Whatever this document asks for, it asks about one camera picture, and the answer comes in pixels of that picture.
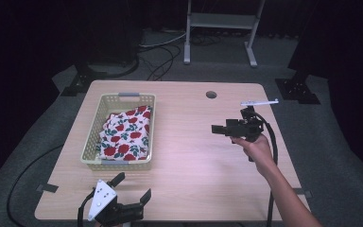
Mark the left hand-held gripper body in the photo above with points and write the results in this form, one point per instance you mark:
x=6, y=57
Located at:
x=102, y=198

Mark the white metal stand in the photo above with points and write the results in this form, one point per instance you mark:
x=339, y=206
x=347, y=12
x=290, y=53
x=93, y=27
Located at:
x=222, y=20

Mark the cream plastic basket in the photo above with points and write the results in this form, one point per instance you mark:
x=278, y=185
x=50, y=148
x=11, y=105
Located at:
x=94, y=138

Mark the person's right hand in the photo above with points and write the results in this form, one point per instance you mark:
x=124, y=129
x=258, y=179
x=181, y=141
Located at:
x=260, y=153

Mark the grey tape tab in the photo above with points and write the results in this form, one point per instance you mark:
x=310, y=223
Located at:
x=304, y=192
x=48, y=188

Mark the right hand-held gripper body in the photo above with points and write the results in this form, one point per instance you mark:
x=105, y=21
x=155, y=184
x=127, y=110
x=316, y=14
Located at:
x=247, y=127

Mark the red floral white cloth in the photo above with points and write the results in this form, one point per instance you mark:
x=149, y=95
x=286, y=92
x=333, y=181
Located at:
x=124, y=135

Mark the black stand base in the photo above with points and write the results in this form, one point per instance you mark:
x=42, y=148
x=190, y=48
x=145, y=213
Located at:
x=296, y=90
x=82, y=80

